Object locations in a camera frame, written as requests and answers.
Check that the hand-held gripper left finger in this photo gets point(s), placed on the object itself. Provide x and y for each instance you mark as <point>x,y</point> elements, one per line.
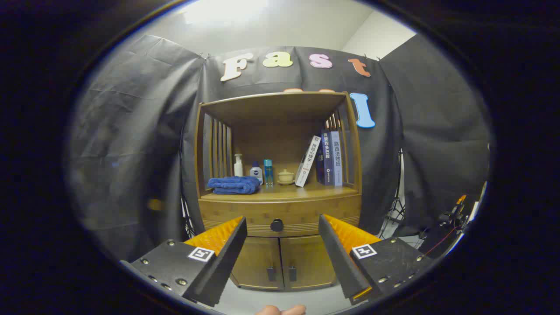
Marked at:
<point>227,258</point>

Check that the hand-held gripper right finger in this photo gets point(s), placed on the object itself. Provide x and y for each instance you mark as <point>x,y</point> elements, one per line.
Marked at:
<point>337,258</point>

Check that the wooden drawer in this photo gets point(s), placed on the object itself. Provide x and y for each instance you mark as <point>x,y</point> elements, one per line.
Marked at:
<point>245,214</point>

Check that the black round drawer knob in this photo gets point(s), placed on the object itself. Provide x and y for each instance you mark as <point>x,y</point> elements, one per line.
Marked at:
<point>277,225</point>

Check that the wooden countertop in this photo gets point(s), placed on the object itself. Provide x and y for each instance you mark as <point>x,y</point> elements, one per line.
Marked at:
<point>280,191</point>

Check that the wooden cabinet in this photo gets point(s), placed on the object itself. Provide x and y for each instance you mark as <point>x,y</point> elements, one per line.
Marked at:
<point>280,127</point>

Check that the black light stand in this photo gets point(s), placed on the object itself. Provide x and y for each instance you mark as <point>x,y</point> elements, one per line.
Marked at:
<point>188,221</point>
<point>400,183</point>

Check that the blue folded towel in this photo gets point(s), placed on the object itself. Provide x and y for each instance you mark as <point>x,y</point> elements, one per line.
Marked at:
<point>234,184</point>

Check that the white bottle with blue cap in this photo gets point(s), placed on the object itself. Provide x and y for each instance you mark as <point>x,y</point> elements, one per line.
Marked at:
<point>256,173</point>

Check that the white pump bottle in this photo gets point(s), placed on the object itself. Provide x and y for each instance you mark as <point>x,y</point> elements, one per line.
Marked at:
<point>238,168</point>

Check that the clear blue bottle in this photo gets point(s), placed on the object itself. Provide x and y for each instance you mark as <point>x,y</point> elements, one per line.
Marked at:
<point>268,173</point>

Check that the beige lidded teacup with saucer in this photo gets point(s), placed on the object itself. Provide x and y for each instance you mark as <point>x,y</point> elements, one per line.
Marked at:
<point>286,177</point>

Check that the pale lavender book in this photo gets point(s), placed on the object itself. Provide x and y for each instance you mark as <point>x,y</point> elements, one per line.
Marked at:
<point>337,159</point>

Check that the white book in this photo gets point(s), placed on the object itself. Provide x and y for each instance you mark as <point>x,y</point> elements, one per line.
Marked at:
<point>307,162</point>

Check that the dark blue book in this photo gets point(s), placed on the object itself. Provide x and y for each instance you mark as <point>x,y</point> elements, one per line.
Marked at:
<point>327,157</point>

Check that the black device with orange tip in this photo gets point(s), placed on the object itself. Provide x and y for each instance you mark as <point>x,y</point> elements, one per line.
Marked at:
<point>453,216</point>

